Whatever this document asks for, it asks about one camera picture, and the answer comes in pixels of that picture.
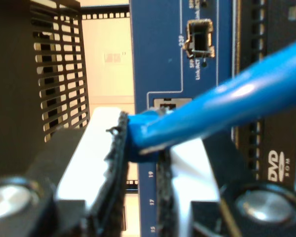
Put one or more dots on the black vented panel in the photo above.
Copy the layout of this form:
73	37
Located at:
14	61

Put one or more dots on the black rack server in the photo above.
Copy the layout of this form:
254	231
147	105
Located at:
281	22

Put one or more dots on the blue network switch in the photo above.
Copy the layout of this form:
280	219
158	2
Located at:
158	49

